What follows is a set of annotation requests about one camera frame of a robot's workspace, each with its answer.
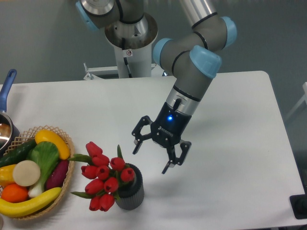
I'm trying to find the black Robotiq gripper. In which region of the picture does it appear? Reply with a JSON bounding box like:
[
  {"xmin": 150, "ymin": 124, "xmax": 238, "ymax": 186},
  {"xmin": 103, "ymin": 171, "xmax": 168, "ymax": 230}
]
[{"xmin": 131, "ymin": 102, "xmax": 193, "ymax": 175}]

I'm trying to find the dark grey ribbed vase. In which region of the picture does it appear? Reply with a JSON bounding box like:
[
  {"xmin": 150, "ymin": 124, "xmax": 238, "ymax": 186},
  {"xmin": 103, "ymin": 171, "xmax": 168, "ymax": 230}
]
[{"xmin": 115, "ymin": 163, "xmax": 144, "ymax": 210}]

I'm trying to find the red tulip bouquet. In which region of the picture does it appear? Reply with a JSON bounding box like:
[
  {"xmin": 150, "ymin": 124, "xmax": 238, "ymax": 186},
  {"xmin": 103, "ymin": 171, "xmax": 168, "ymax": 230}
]
[{"xmin": 69, "ymin": 141, "xmax": 136, "ymax": 212}]

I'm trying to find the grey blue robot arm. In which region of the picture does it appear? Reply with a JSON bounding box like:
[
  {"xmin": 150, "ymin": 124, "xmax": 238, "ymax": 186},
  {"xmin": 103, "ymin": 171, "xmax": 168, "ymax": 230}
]
[{"xmin": 76, "ymin": 0, "xmax": 237, "ymax": 168}]

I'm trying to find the purple sweet potato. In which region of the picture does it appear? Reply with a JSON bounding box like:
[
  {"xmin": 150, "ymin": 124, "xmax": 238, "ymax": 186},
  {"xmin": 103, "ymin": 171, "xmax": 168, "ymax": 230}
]
[{"xmin": 45, "ymin": 160, "xmax": 69, "ymax": 190}]

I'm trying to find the green bok choy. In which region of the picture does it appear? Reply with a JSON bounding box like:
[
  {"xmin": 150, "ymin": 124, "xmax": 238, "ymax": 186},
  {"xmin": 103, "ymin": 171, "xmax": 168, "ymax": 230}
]
[{"xmin": 27, "ymin": 141, "xmax": 59, "ymax": 198}]

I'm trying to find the woven wicker basket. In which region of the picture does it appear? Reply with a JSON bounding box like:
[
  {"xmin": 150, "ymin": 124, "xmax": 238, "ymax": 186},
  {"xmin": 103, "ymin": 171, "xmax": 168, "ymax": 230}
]
[{"xmin": 5, "ymin": 125, "xmax": 74, "ymax": 220}]

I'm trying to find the beige round disc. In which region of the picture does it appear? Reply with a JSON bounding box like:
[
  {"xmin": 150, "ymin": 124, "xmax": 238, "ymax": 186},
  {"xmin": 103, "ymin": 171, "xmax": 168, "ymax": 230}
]
[{"xmin": 12, "ymin": 160, "xmax": 41, "ymax": 187}]

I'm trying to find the green cucumber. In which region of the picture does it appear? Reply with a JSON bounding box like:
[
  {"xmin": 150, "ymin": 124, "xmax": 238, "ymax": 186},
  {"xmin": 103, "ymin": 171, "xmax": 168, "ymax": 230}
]
[{"xmin": 0, "ymin": 139, "xmax": 36, "ymax": 167}]

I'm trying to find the black device at table edge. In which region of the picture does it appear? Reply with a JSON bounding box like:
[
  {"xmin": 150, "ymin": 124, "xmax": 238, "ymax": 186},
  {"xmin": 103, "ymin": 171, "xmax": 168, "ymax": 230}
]
[{"xmin": 289, "ymin": 194, "xmax": 307, "ymax": 219}]

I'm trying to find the orange fruit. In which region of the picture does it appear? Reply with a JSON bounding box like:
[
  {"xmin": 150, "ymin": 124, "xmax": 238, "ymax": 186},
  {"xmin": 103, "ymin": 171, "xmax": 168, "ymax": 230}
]
[{"xmin": 1, "ymin": 184, "xmax": 28, "ymax": 203}]

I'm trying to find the yellow bell pepper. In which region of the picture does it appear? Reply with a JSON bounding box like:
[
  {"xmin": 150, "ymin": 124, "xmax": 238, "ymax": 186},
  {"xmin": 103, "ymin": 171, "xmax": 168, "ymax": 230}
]
[{"xmin": 0, "ymin": 164, "xmax": 16, "ymax": 188}]

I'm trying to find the yellow banana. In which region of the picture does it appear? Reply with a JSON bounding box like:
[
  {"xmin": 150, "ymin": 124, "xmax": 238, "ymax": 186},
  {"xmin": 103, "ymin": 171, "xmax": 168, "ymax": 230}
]
[{"xmin": 0, "ymin": 187, "xmax": 62, "ymax": 218}]

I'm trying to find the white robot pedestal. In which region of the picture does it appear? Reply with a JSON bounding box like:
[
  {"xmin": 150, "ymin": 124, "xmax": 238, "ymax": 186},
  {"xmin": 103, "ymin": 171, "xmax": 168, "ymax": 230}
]
[{"xmin": 84, "ymin": 12, "xmax": 158, "ymax": 80}]

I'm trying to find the black pedestal cable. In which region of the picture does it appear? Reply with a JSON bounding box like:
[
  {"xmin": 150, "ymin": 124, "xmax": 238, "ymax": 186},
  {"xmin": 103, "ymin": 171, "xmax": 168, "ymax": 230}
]
[{"xmin": 121, "ymin": 37, "xmax": 133, "ymax": 78}]

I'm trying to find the white frame at right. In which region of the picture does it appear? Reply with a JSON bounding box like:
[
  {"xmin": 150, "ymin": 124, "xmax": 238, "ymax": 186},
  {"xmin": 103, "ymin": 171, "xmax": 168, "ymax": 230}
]
[{"xmin": 285, "ymin": 82, "xmax": 307, "ymax": 123}]

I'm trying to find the blue handled saucepan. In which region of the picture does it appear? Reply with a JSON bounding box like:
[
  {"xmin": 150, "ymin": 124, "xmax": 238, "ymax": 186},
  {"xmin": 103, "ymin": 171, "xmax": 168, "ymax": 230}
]
[{"xmin": 0, "ymin": 69, "xmax": 20, "ymax": 157}]

